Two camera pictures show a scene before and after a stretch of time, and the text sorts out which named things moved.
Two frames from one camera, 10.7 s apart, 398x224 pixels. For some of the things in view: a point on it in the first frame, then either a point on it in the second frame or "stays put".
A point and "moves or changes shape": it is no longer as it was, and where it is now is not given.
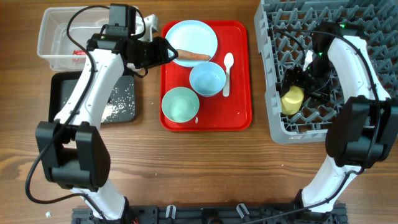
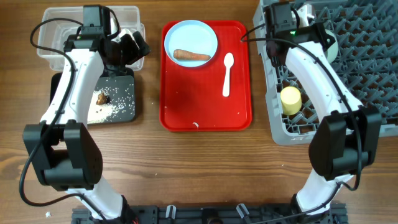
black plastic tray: [121, 102] stays put
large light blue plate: [193, 36] stays put
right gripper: [293, 78] -> [320, 36]
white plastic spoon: [228, 62] stays put
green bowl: [180, 104] moves or changes shape
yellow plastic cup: [292, 100] stays put
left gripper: [160, 45] -> [134, 53]
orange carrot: [186, 55] stays put
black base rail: [269, 213] stays put
